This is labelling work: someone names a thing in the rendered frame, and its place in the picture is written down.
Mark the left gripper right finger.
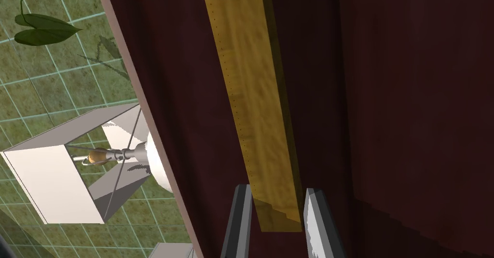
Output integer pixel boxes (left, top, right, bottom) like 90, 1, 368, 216
302, 188, 347, 258

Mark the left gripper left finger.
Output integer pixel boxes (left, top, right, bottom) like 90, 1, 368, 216
220, 184, 254, 258

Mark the yellow wooden bar handle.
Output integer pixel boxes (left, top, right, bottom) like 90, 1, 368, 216
199, 0, 306, 233

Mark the dark red cupboard door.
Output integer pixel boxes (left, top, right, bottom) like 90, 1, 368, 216
93, 0, 341, 258

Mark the dark red cupboard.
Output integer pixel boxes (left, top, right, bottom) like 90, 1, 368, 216
336, 0, 494, 258

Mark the white shade table lamp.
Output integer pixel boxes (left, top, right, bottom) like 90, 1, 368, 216
0, 103, 175, 226

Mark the green leafy plant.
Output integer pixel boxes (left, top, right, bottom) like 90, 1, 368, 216
0, 0, 96, 47

